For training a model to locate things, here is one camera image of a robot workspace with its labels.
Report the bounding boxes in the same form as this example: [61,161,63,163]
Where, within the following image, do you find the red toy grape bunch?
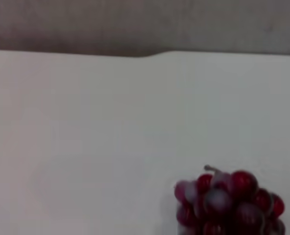
[173,164,286,235]

